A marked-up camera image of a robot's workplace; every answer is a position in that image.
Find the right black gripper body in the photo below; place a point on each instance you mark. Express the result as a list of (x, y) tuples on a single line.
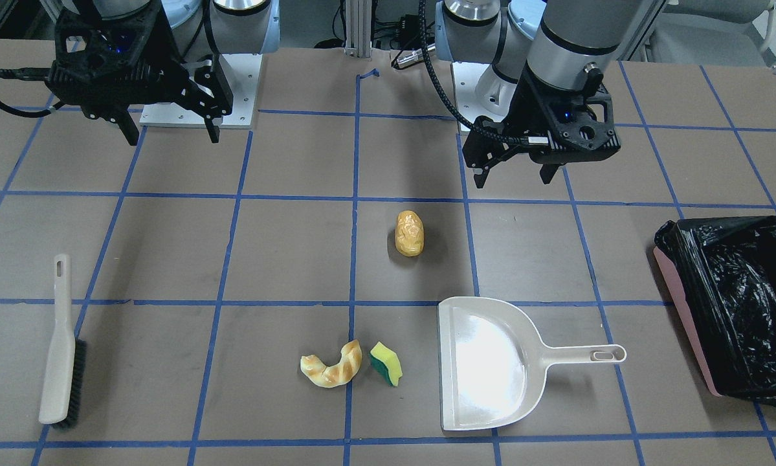
[(167, 59)]

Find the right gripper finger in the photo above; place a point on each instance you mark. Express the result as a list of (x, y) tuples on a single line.
[(129, 129), (212, 125)]

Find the yellow green sponge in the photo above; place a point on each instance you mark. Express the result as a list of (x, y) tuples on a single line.
[(387, 363)]

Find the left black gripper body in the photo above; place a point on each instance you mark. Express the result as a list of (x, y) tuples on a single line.
[(531, 110)]

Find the croissant bread piece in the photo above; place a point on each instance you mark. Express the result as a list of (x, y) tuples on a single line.
[(342, 372)]

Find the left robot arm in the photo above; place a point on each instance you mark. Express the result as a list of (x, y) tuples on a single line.
[(555, 54)]

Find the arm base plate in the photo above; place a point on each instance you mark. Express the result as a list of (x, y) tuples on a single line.
[(242, 73), (480, 92)]

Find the yellow potato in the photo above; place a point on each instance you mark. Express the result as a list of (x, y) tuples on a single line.
[(409, 234)]

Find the beige hand brush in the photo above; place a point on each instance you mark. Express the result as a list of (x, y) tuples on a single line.
[(59, 406)]

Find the aluminium frame post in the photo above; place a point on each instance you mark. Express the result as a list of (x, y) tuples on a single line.
[(358, 28)]

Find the grey office chair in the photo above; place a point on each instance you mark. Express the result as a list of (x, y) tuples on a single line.
[(724, 33)]

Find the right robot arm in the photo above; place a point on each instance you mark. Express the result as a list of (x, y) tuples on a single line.
[(203, 29)]

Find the beige plastic dustpan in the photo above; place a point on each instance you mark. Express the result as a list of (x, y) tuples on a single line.
[(494, 363)]

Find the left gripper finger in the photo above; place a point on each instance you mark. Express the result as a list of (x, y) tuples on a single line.
[(480, 175), (548, 171)]

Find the pink bin with black bag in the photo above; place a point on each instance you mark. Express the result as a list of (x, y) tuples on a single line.
[(721, 274)]

